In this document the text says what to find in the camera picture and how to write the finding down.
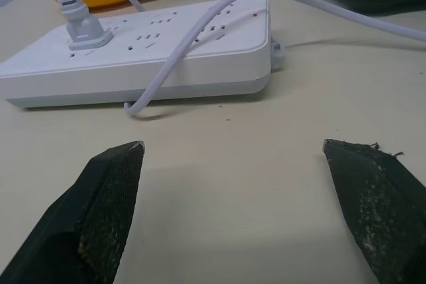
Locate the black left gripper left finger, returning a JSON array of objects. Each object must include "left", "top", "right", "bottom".
[{"left": 0, "top": 140, "right": 146, "bottom": 284}]

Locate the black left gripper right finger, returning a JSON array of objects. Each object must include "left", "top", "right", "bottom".
[{"left": 321, "top": 138, "right": 426, "bottom": 284}]

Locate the white power strip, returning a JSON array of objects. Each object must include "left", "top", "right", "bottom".
[{"left": 0, "top": 0, "right": 286, "bottom": 108}]

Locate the grey power plug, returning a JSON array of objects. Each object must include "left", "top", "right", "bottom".
[{"left": 51, "top": 0, "right": 114, "bottom": 51}]

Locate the white power strip cord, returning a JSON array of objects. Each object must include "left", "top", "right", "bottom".
[{"left": 284, "top": 39, "right": 426, "bottom": 49}]

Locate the white cable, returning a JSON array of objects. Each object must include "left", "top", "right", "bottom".
[{"left": 96, "top": 0, "right": 426, "bottom": 117}]

